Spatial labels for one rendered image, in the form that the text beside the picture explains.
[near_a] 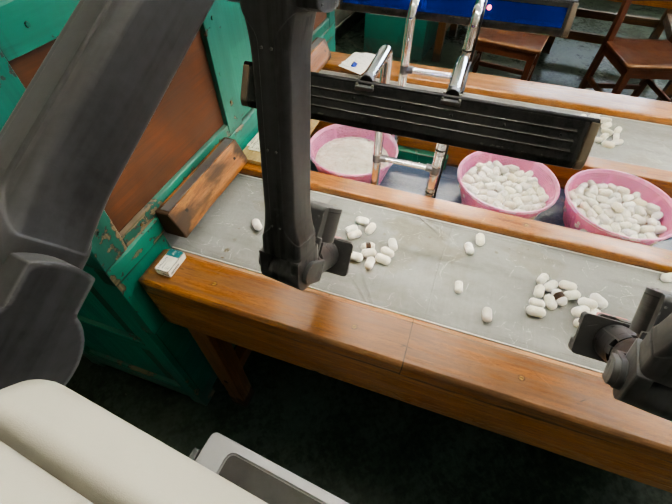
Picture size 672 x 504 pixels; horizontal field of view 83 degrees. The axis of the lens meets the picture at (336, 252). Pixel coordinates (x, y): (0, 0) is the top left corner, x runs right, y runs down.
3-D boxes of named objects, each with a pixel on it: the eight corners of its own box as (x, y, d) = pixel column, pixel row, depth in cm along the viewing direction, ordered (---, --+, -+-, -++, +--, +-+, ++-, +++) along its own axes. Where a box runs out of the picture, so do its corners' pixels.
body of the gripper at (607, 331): (580, 309, 58) (600, 324, 51) (655, 329, 56) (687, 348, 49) (566, 347, 59) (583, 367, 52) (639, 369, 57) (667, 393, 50)
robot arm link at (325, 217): (255, 267, 58) (303, 287, 55) (272, 194, 56) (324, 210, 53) (293, 259, 69) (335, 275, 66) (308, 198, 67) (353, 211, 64)
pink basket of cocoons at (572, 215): (665, 276, 93) (694, 252, 86) (550, 249, 99) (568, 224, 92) (647, 206, 109) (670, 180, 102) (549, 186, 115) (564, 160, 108)
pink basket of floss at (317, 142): (410, 187, 115) (415, 161, 107) (329, 211, 108) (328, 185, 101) (370, 140, 130) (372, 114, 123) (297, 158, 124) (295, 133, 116)
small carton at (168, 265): (170, 277, 82) (167, 272, 81) (157, 273, 83) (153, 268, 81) (186, 257, 86) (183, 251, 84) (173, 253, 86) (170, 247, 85)
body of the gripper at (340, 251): (305, 230, 74) (292, 233, 67) (355, 243, 72) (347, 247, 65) (299, 261, 76) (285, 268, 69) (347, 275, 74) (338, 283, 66)
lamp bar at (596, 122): (581, 172, 62) (605, 133, 56) (240, 106, 75) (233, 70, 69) (578, 145, 67) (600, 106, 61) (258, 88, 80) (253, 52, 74)
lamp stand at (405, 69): (444, 170, 120) (488, 11, 85) (383, 157, 124) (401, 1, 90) (453, 137, 131) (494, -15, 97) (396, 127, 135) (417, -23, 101)
